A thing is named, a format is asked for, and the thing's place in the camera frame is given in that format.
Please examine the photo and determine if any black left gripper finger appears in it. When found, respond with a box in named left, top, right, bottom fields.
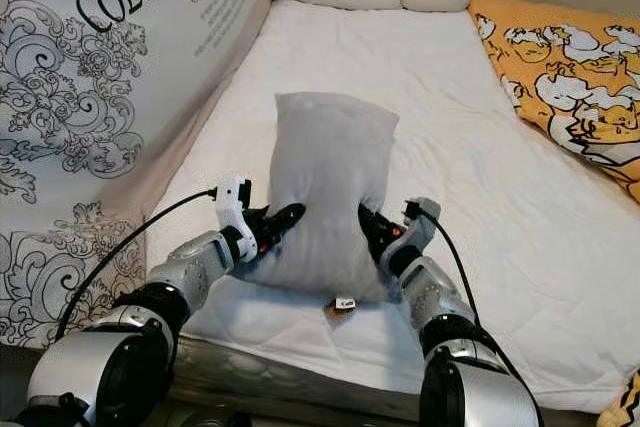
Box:
left=268, top=202, right=307, bottom=238

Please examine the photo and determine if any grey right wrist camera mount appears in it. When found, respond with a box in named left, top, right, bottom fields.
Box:
left=380, top=197, right=443, bottom=273

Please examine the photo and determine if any yellow cartoon egg blanket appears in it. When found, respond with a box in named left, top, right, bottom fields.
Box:
left=468, top=0, right=640, bottom=427

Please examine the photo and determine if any grey pillow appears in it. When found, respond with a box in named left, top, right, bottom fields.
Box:
left=240, top=92, right=401, bottom=320

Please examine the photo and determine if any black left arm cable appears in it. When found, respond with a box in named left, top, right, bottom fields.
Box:
left=52, top=185, right=221, bottom=340

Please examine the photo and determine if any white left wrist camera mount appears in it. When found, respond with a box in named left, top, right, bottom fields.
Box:
left=215, top=176, right=254, bottom=248

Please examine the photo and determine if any white printed Colorful cushion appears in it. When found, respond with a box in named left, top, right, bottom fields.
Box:
left=0, top=0, right=273, bottom=350

